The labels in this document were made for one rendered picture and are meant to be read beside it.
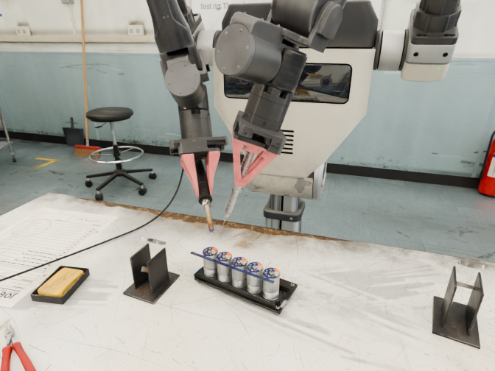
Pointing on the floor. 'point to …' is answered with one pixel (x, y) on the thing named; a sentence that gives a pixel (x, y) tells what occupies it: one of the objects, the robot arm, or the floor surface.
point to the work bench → (367, 359)
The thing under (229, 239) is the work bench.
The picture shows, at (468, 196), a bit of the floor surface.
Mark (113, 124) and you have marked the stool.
